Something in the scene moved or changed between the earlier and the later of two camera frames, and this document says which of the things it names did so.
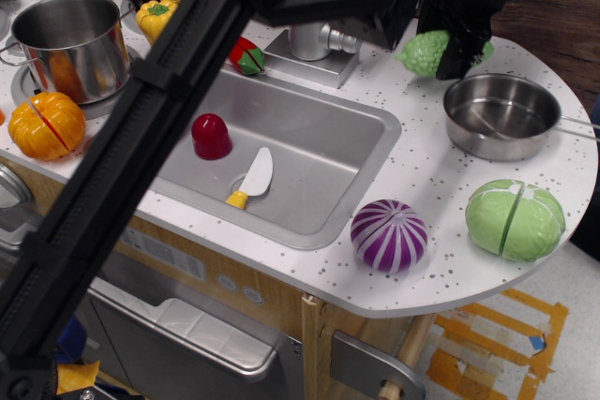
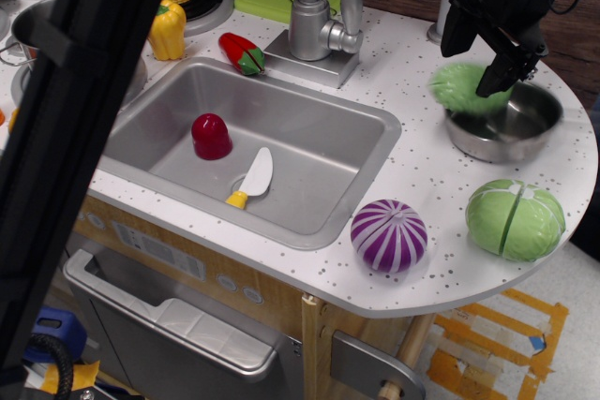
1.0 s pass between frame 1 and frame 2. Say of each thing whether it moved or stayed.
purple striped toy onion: stayed
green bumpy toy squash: moved
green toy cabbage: stayed
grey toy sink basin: stayed
